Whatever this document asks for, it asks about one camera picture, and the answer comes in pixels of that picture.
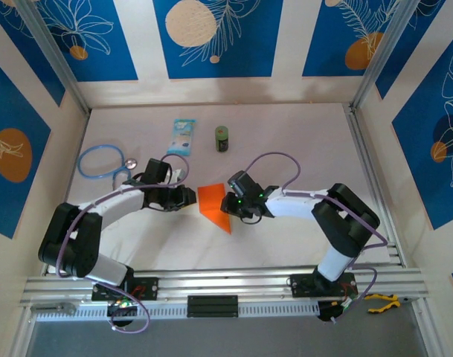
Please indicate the aluminium frame post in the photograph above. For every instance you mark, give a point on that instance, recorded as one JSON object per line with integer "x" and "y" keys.
{"x": 57, "y": 56}
{"x": 383, "y": 56}

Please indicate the small circuit board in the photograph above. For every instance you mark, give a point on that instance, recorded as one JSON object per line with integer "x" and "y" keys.
{"x": 341, "y": 308}
{"x": 122, "y": 305}

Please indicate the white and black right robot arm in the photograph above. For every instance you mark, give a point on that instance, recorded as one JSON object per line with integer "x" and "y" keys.
{"x": 293, "y": 204}

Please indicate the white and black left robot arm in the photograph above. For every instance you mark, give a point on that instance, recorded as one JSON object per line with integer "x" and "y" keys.
{"x": 114, "y": 202}

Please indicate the aluminium mounting rail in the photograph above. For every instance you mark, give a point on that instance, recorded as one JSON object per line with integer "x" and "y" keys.
{"x": 211, "y": 282}

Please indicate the small metal bracket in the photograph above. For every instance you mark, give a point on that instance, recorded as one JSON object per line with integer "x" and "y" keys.
{"x": 62, "y": 308}

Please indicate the blue stethoscope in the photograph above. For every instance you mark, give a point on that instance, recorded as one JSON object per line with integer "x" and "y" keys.
{"x": 131, "y": 163}

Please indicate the black ribbed block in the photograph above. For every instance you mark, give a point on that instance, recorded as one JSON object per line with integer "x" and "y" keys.
{"x": 212, "y": 306}

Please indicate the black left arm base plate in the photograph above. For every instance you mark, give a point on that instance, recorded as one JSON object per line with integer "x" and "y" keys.
{"x": 148, "y": 288}

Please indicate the green bottle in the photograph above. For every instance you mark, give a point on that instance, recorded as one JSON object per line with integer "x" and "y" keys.
{"x": 221, "y": 139}

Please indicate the light blue wipes packet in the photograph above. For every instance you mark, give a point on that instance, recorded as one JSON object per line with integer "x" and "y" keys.
{"x": 181, "y": 137}

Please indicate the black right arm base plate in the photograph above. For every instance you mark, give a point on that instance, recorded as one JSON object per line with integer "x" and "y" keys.
{"x": 304, "y": 284}

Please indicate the aluminium side rail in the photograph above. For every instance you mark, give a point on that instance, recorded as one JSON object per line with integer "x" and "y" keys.
{"x": 365, "y": 156}

